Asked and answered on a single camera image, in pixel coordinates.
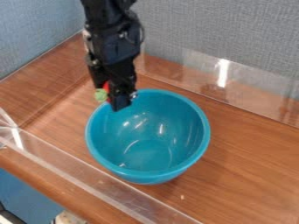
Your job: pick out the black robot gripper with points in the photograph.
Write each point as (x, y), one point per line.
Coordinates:
(112, 46)

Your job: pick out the red toy strawberry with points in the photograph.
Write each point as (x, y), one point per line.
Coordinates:
(101, 93)

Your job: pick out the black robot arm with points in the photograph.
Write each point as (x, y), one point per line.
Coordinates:
(109, 12)

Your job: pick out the blue plastic bowl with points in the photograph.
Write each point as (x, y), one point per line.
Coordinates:
(150, 141)

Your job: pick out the clear acrylic front barrier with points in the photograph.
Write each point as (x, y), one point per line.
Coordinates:
(90, 193)

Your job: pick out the clear acrylic barrier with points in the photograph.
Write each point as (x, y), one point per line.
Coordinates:
(266, 94)
(90, 193)

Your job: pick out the clear acrylic back barrier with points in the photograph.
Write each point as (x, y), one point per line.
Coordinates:
(266, 94)

